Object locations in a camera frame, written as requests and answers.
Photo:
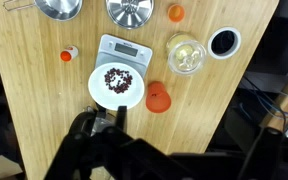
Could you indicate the pile of red beans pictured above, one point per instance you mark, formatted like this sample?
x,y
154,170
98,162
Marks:
x,y
117,89

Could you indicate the clear glass jar lid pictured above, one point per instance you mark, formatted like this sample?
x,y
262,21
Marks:
x,y
187,58

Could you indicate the white bowl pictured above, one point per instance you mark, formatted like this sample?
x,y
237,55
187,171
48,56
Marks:
x,y
117,98

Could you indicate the brown cardboard sheet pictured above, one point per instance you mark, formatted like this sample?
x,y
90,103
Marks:
x,y
0,168

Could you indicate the clear glass jar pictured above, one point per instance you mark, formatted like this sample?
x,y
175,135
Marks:
x,y
177,40

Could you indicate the large orange plastic cup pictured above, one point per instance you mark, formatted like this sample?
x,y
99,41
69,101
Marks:
x,y
158,100

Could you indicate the silver digital kitchen scale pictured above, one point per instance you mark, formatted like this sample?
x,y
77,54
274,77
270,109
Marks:
x,y
124,50

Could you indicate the white salt cellar orange cap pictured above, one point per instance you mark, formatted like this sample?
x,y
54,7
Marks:
x,y
69,53

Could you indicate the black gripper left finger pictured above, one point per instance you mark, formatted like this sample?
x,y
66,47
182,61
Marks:
x,y
121,116

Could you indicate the round steel lid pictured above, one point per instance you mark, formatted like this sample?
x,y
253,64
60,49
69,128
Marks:
x,y
129,15

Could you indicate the small orange plastic cup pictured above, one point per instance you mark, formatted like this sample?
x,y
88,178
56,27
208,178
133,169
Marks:
x,y
176,14

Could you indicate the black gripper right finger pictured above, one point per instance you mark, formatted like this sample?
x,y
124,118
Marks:
x,y
270,143

